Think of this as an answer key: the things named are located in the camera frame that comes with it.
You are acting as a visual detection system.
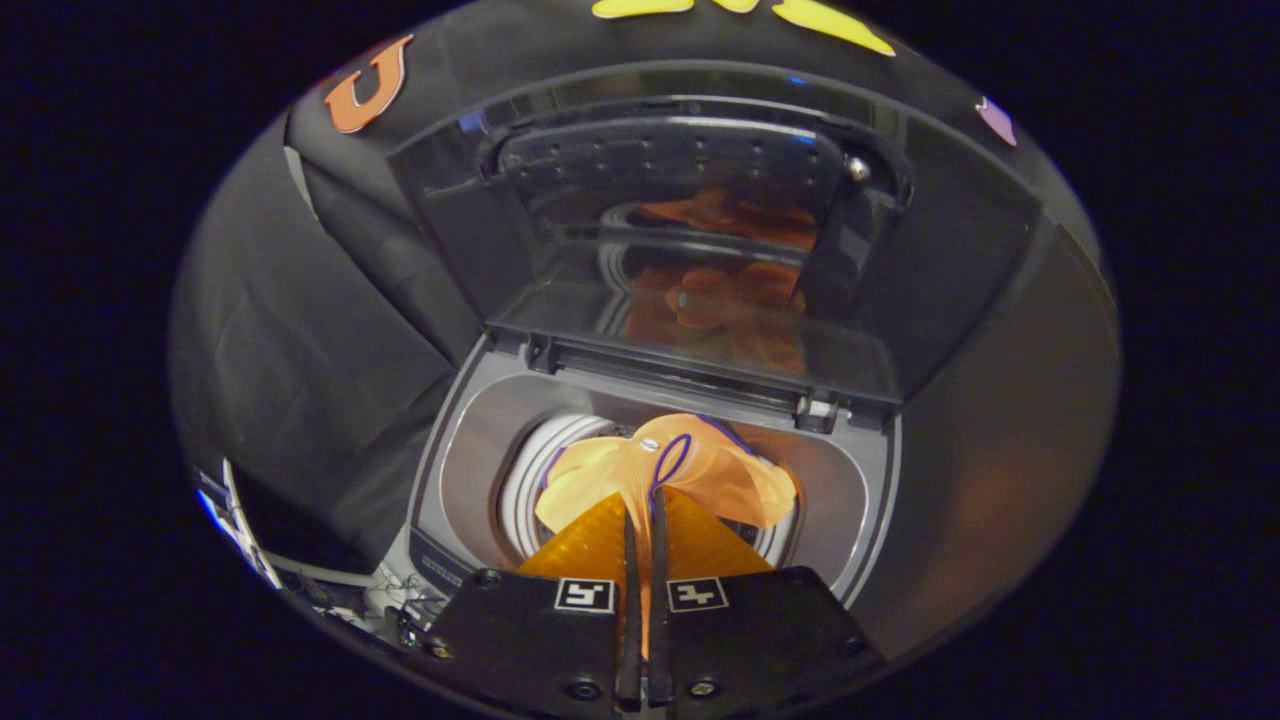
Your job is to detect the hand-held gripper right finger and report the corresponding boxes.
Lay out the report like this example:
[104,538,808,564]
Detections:
[648,487,887,717]

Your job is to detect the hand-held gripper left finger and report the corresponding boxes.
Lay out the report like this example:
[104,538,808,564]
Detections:
[415,492,642,717]

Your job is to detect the orange polo shirt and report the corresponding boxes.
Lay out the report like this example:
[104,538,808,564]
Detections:
[535,413,799,661]

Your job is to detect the black backdrop cloth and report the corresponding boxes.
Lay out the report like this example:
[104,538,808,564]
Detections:
[168,0,1111,576]

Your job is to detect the thin floor cable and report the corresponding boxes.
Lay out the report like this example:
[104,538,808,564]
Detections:
[362,563,448,643]

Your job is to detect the white and blue frame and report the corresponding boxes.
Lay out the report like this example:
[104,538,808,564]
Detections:
[194,458,287,592]

